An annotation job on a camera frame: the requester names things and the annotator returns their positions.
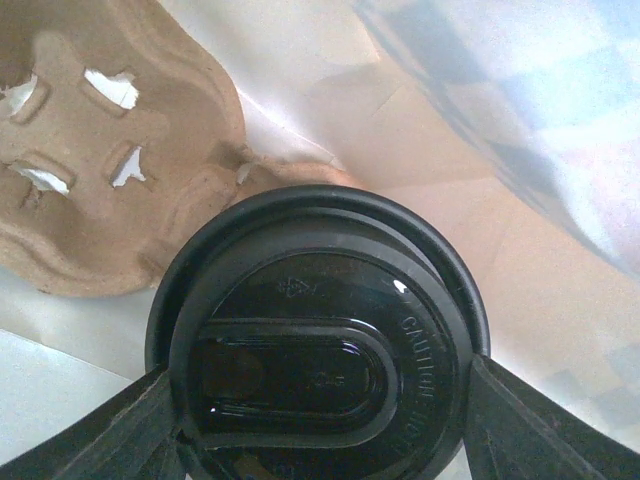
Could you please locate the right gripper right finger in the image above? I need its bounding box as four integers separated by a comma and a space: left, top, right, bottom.
464, 355, 639, 479

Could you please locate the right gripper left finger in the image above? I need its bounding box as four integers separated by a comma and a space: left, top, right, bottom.
1, 368, 185, 479

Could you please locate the single black cup lid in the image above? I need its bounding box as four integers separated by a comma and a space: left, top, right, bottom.
145, 185, 490, 479

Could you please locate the blue checkered paper bag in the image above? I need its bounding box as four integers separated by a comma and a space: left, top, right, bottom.
1, 1, 639, 461

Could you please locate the cardboard cup carrier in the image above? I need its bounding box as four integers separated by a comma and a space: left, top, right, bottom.
1, 1, 354, 297

